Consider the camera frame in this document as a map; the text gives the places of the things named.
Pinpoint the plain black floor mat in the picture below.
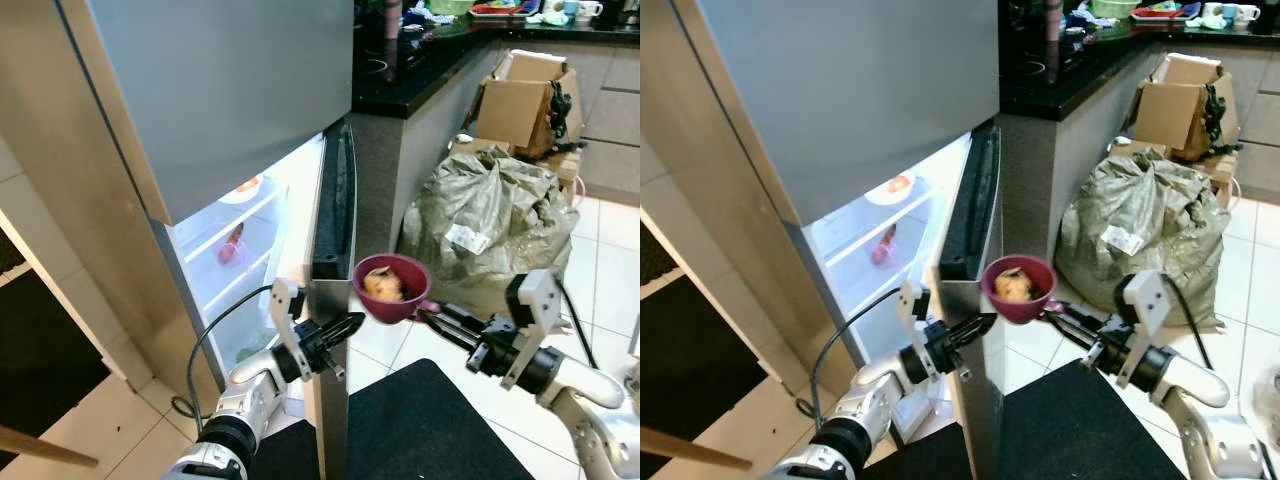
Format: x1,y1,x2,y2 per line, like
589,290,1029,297
243,357,537,480
862,359,1193,480

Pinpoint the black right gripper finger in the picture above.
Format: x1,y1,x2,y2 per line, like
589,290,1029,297
428,320,486,351
1054,318,1105,349
1046,302,1111,339
418,305,493,341

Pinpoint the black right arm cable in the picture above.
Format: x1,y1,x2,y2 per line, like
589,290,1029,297
553,278,603,373
1165,275,1216,346

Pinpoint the pink translucent container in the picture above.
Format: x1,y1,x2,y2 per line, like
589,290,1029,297
871,225,899,269
219,224,247,268

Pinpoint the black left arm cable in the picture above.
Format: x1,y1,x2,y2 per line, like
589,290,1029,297
797,286,904,421
172,284,277,433

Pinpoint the glass fridge shelf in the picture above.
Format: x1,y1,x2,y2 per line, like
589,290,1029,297
195,240,291,306
815,190,941,263
850,245,936,311
180,188,291,246

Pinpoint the open cardboard box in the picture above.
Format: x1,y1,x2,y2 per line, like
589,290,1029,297
1123,52,1242,165
468,49,587,163

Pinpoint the fridge compartment door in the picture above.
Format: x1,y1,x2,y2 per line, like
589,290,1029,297
933,118,1005,480
303,118,359,480

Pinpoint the purple mug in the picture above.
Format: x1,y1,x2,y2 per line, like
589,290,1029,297
980,254,1063,326
351,252,441,326

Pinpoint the dark brown floor mat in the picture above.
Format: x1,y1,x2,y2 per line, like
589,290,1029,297
640,275,769,471
0,264,112,443

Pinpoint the red tray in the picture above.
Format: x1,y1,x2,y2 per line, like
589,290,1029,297
1130,2,1201,23
468,0,531,21

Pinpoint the white plate with orange food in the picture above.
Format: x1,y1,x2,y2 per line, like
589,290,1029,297
217,176,264,207
865,173,915,207

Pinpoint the grey green woven sack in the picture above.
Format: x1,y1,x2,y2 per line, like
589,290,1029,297
1054,148,1233,331
397,148,583,323

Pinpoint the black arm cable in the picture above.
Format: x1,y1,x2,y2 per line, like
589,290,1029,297
553,278,603,373
172,284,277,433
797,286,904,421
1165,275,1216,346

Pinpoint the silver fridge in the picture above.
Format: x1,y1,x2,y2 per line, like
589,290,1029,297
0,0,336,421
640,0,976,431

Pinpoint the yellow brown food in mug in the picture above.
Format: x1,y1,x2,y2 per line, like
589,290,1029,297
995,268,1036,304
362,267,407,304

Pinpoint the black kitchen countertop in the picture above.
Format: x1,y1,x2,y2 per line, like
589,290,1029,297
1000,0,1280,123
352,0,641,120

